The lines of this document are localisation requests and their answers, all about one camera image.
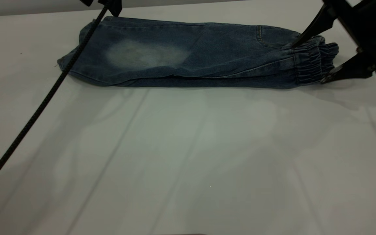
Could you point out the blue denim pants with print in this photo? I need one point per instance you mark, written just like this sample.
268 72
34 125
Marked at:
207 52

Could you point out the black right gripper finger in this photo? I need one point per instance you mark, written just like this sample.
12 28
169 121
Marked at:
321 23
354 67

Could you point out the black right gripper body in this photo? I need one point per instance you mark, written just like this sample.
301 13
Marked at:
370 23

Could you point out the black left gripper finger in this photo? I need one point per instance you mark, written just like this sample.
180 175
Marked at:
86 2
116 8

